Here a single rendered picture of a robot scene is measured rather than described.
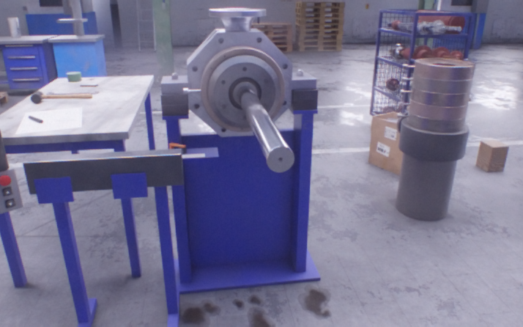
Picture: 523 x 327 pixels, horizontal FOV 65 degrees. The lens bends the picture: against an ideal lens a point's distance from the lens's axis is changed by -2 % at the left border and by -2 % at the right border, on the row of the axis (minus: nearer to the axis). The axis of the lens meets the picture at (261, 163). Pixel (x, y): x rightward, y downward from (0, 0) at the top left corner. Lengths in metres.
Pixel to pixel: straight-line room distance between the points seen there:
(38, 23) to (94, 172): 10.95
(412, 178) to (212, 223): 1.46
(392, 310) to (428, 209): 1.03
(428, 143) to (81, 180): 2.09
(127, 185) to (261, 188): 0.78
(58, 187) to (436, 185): 2.32
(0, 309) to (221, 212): 1.23
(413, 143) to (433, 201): 0.44
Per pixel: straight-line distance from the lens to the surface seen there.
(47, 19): 12.56
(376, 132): 3.94
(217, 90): 1.79
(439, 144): 2.91
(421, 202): 3.11
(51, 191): 1.88
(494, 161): 4.24
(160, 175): 1.78
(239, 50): 1.81
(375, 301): 2.35
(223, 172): 2.21
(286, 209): 2.36
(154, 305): 2.32
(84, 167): 1.81
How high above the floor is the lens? 1.48
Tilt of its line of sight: 22 degrees down
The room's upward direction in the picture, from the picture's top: straight up
